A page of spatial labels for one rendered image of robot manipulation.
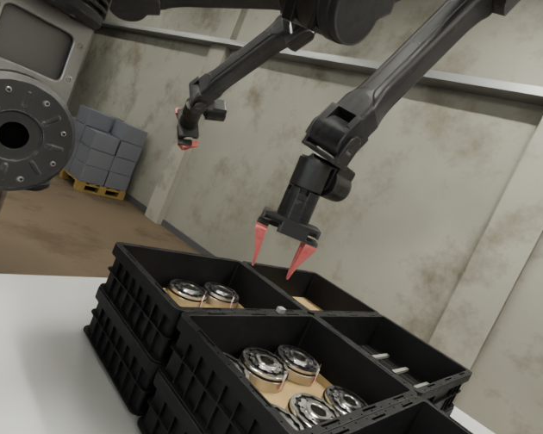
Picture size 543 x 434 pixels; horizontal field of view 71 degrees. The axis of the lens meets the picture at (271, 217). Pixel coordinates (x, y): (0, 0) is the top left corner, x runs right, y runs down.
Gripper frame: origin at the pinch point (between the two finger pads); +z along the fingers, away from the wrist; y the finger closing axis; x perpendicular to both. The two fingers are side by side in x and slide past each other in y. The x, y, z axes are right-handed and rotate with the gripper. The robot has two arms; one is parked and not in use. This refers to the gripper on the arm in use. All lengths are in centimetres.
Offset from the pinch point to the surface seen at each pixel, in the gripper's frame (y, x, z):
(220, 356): 2.6, 10.3, 13.2
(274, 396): -10.1, -3.0, 23.4
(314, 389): -19.0, -11.5, 23.6
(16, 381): 33.6, 2.4, 35.7
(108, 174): 219, -445, 73
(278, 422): -7.0, 19.6, 13.4
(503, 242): -153, -197, -30
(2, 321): 47, -11, 35
